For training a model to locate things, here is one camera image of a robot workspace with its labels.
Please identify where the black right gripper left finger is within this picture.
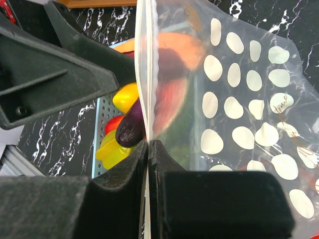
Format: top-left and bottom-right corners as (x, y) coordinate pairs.
(0, 141), (148, 239)

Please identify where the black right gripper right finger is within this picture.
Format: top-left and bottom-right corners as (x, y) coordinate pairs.
(148, 140), (295, 239)

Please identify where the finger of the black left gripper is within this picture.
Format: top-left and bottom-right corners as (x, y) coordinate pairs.
(0, 14), (119, 129)
(44, 1), (136, 87)

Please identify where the purple eggplant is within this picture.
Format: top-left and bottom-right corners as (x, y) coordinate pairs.
(116, 99), (145, 148)

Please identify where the yellow mango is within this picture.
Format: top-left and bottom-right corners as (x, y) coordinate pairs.
(113, 82), (139, 114)

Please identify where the watermelon slice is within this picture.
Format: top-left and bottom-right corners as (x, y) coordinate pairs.
(153, 78), (188, 137)

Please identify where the white dotted zip bag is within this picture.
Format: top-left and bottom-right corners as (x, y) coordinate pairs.
(135, 0), (319, 239)

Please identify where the wooden shelf rack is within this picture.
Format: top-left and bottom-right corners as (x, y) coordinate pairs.
(59, 0), (137, 8)

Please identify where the yellow starfruit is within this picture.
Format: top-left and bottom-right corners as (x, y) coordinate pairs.
(96, 130), (136, 170)

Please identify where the light blue plastic basket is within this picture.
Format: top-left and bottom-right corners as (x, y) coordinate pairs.
(91, 37), (140, 179)

